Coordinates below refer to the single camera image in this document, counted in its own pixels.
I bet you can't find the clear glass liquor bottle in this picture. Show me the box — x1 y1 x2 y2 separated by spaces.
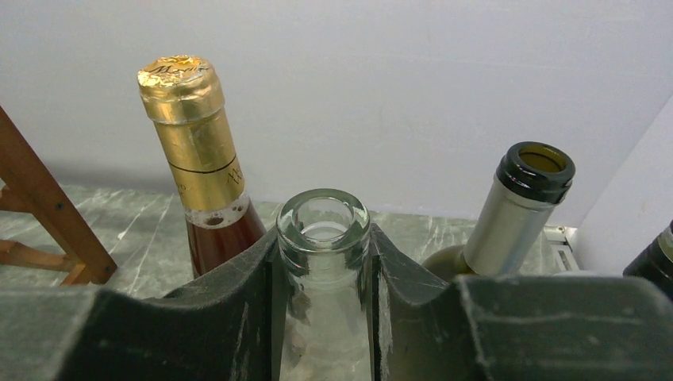
622 222 672 300

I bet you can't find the dark bottle white label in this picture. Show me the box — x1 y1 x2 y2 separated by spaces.
137 55 266 278

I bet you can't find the dark green wine bottle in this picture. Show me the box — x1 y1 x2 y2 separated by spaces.
422 141 575 281

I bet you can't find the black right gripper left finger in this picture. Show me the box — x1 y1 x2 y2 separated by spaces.
1 231 279 380

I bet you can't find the aluminium frame rail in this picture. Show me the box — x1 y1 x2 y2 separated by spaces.
544 225 580 272

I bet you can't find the brown wooden wine rack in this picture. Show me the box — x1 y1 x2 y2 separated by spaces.
1 110 117 286

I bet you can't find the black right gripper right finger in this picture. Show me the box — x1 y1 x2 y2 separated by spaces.
369 226 672 380

